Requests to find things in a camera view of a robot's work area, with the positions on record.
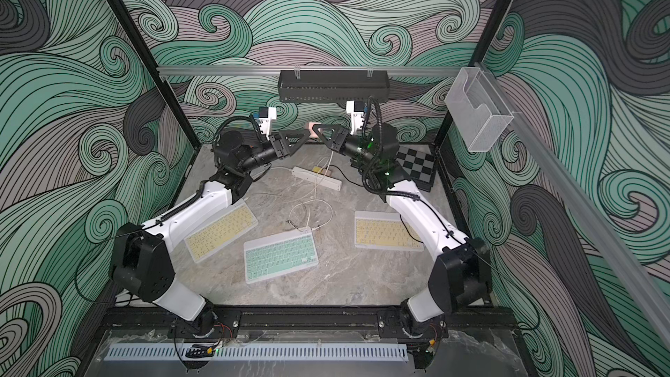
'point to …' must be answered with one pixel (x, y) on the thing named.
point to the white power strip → (317, 177)
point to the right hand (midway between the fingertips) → (316, 127)
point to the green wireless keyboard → (274, 256)
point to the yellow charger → (316, 168)
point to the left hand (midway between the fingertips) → (309, 133)
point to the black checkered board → (418, 163)
